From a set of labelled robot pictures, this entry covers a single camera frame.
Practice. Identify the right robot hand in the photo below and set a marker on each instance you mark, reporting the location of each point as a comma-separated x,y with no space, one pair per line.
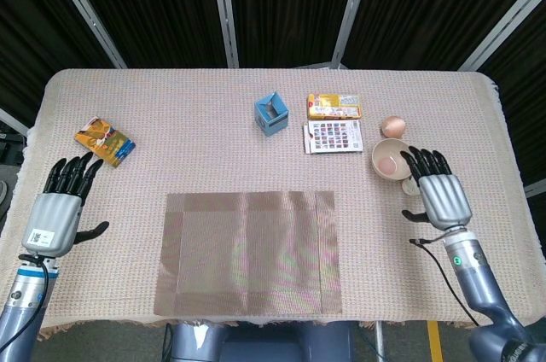
443,200

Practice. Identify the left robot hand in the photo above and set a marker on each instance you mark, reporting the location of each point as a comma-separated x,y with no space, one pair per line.
53,221

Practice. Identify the light brown bowl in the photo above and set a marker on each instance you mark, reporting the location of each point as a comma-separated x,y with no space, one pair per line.
386,161

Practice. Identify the brown woven placemat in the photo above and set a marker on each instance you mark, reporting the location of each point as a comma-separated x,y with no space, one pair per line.
251,255

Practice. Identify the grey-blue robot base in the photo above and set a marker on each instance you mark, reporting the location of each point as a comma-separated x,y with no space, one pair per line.
256,342

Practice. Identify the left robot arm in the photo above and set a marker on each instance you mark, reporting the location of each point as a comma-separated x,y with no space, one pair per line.
21,306

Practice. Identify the pink round object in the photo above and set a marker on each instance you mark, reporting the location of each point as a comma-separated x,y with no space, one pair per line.
393,127

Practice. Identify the orange and blue packet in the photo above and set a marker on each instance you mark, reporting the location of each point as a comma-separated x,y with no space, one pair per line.
104,142

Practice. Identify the dark pleated curtain panel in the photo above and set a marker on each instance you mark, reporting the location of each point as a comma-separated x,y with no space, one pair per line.
426,7
34,37
290,7
149,7
524,101

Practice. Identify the white box with colour swatches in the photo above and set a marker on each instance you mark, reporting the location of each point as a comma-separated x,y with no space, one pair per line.
332,136

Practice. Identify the yellow snack box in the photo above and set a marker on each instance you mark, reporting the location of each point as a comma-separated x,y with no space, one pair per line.
333,106

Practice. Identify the beige woven tablecloth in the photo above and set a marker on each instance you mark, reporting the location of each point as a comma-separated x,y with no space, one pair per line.
192,157

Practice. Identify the metal table leg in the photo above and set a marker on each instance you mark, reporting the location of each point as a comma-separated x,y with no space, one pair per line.
379,342

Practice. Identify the open light blue carton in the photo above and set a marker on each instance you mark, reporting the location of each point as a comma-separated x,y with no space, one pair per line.
272,119

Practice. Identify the silver partition post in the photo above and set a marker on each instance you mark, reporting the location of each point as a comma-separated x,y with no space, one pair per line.
350,12
536,189
225,7
503,25
83,7
13,119

